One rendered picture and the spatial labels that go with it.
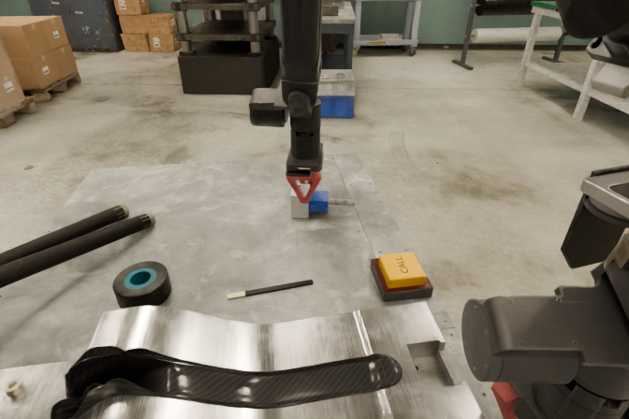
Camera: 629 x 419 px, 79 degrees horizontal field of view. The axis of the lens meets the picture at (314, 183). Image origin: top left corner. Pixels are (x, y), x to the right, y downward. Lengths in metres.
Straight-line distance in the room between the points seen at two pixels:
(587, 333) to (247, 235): 0.59
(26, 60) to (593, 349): 4.81
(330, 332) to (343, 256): 0.25
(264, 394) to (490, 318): 0.25
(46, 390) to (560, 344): 0.49
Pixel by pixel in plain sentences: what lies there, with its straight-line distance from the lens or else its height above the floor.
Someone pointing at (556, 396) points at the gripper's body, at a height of 0.97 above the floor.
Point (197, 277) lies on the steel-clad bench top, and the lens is 0.69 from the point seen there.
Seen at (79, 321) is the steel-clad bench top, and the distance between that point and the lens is 0.70.
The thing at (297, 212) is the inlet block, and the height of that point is 0.81.
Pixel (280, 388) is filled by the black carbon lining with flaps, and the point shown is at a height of 0.88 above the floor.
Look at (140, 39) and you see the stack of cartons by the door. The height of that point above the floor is 0.19.
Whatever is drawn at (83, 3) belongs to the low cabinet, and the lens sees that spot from 7.32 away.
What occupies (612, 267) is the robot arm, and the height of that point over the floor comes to 1.09.
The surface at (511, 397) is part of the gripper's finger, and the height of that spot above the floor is 0.91.
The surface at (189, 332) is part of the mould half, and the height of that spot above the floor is 0.92.
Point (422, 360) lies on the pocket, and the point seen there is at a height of 0.86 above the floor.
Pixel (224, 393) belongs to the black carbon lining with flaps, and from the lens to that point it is 0.44.
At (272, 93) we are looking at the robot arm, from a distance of 0.70.
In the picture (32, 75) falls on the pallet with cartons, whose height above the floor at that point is 0.28.
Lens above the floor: 1.26
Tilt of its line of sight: 30 degrees down
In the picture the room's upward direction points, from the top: straight up
